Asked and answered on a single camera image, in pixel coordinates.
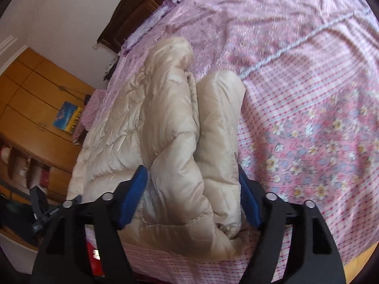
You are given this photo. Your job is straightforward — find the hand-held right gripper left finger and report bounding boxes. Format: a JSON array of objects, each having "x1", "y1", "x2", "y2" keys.
[{"x1": 31, "y1": 165, "x2": 149, "y2": 284}]

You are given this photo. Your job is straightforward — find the pink floral cloth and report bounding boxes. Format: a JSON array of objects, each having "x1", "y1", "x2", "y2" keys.
[{"x1": 72, "y1": 90, "x2": 108, "y2": 143}]

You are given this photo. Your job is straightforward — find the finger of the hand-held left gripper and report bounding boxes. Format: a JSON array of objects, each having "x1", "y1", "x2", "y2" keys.
[
  {"x1": 32, "y1": 195, "x2": 84, "y2": 234},
  {"x1": 29, "y1": 185, "x2": 48, "y2": 218}
]

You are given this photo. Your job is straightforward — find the blue wall poster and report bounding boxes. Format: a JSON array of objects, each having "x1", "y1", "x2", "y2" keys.
[{"x1": 53, "y1": 101, "x2": 83, "y2": 134}]

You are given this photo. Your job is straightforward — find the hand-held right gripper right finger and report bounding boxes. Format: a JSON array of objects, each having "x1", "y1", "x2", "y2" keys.
[{"x1": 237, "y1": 164, "x2": 347, "y2": 284}]

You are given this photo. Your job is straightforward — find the pink floral bedspread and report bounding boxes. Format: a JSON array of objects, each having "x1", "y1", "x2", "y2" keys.
[{"x1": 66, "y1": 0, "x2": 379, "y2": 284}]

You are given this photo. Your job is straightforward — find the dark wooden nightstand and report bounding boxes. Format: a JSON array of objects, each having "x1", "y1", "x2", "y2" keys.
[{"x1": 102, "y1": 56, "x2": 119, "y2": 80}]

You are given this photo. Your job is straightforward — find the dark wooden bed headboard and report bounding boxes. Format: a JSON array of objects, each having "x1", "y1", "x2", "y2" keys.
[{"x1": 97, "y1": 0, "x2": 176, "y2": 54}]

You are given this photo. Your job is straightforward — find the white shelf items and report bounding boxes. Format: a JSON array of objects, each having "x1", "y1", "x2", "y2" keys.
[{"x1": 0, "y1": 145, "x2": 45, "y2": 187}]

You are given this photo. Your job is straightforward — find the red box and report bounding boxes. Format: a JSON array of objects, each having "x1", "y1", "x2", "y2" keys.
[{"x1": 85, "y1": 240, "x2": 105, "y2": 276}]

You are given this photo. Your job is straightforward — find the orange wooden wardrobe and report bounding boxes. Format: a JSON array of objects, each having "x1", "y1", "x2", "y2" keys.
[{"x1": 0, "y1": 47, "x2": 97, "y2": 243}]

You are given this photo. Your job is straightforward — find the beige puffer jacket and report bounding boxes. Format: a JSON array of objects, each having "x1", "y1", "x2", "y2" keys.
[{"x1": 66, "y1": 37, "x2": 261, "y2": 261}]

